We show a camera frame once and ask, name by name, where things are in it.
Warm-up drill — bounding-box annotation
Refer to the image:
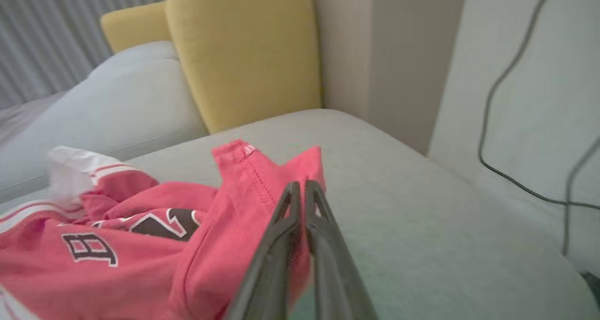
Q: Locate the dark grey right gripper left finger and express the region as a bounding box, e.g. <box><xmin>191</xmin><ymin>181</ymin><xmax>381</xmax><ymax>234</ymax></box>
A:
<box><xmin>225</xmin><ymin>182</ymin><xmax>302</xmax><ymax>320</ymax></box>

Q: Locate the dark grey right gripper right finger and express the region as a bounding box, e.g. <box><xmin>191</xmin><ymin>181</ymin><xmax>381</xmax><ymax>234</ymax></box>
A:
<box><xmin>305</xmin><ymin>180</ymin><xmax>379</xmax><ymax>320</ymax></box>

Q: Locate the grey pleated curtain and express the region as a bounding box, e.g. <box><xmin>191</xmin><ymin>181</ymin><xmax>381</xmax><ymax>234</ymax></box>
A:
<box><xmin>0</xmin><ymin>0</ymin><xmax>167</xmax><ymax>110</ymax></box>

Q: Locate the yellow sofa back cushion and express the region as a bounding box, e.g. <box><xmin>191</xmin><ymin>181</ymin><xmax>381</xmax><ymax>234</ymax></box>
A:
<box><xmin>100</xmin><ymin>1</ymin><xmax>172</xmax><ymax>53</ymax></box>
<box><xmin>165</xmin><ymin>0</ymin><xmax>323</xmax><ymax>134</ymax></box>

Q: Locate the red white jersey shirt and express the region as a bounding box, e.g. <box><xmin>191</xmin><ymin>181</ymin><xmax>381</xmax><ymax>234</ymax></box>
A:
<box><xmin>0</xmin><ymin>140</ymin><xmax>326</xmax><ymax>320</ymax></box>

